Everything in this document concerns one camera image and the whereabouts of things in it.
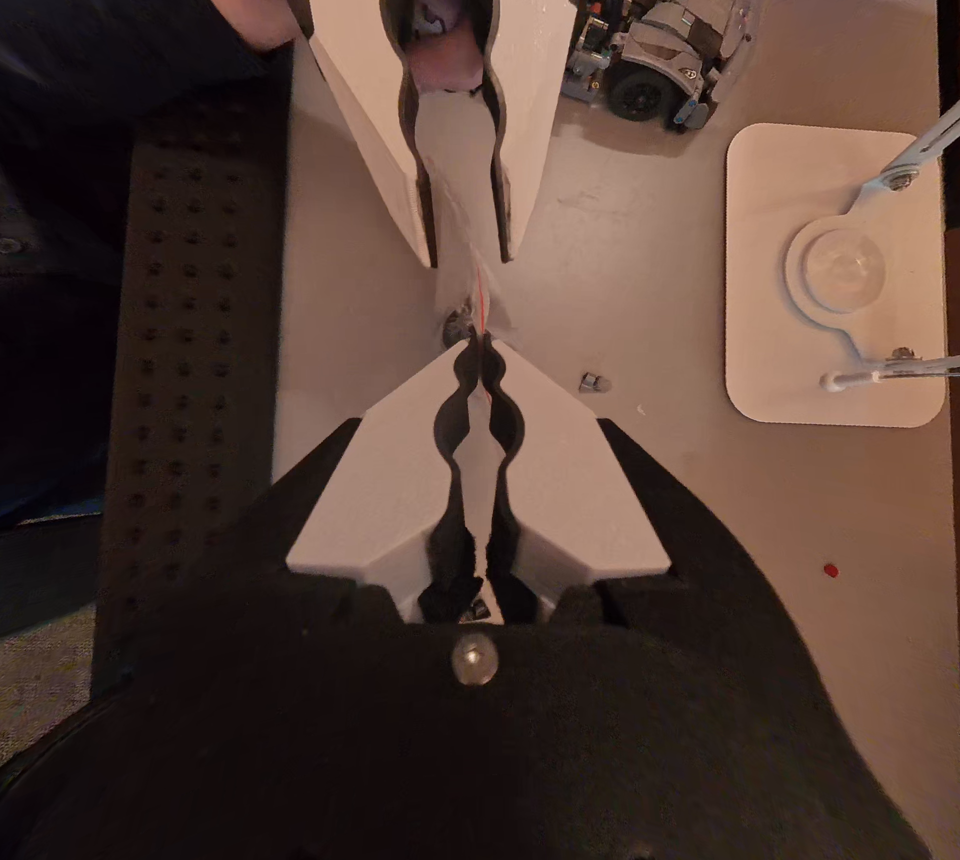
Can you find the clear plastic bag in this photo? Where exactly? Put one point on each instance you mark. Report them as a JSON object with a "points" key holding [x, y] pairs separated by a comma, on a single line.
{"points": [[461, 222]]}

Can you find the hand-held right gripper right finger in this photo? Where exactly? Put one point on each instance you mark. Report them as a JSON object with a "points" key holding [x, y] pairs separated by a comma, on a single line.
{"points": [[585, 500]]}

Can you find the person's dark jacket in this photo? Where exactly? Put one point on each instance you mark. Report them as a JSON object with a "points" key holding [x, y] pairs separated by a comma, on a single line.
{"points": [[52, 275]]}

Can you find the scattered small brick parts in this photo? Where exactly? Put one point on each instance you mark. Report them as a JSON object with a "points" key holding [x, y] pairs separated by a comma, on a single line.
{"points": [[595, 382]]}

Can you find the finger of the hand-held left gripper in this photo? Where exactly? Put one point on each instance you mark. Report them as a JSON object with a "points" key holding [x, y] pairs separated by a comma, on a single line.
{"points": [[352, 12], [532, 50]]}

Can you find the white book stand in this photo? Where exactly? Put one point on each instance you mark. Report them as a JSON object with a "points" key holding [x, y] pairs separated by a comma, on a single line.
{"points": [[825, 350]]}

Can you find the grey toy car model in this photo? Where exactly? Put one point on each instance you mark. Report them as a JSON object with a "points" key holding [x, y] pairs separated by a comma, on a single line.
{"points": [[660, 27]]}

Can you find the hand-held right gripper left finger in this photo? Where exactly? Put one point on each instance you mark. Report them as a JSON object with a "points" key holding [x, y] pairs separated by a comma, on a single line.
{"points": [[375, 500]]}

